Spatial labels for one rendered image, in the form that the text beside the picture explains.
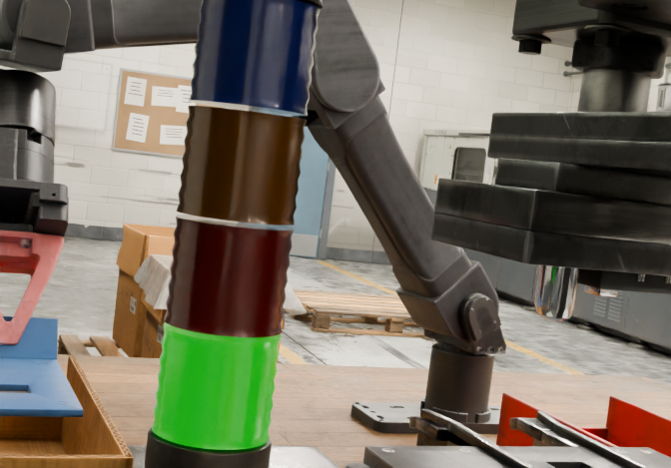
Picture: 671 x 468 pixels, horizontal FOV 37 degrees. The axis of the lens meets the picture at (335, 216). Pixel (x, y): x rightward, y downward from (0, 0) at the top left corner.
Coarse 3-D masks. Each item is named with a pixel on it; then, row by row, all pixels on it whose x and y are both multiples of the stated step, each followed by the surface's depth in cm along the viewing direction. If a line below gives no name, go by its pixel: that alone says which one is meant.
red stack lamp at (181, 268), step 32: (192, 224) 31; (224, 224) 31; (256, 224) 32; (192, 256) 31; (224, 256) 30; (256, 256) 31; (288, 256) 32; (192, 288) 31; (224, 288) 30; (256, 288) 31; (192, 320) 31; (224, 320) 30; (256, 320) 31
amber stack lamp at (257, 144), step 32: (192, 128) 31; (224, 128) 30; (256, 128) 30; (288, 128) 31; (192, 160) 31; (224, 160) 30; (256, 160) 30; (288, 160) 31; (192, 192) 31; (224, 192) 30; (256, 192) 30; (288, 192) 31; (288, 224) 31
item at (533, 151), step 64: (576, 64) 54; (640, 64) 53; (512, 128) 57; (576, 128) 51; (640, 128) 46; (448, 192) 56; (512, 192) 50; (576, 192) 51; (640, 192) 53; (512, 256) 49; (576, 256) 49; (640, 256) 50
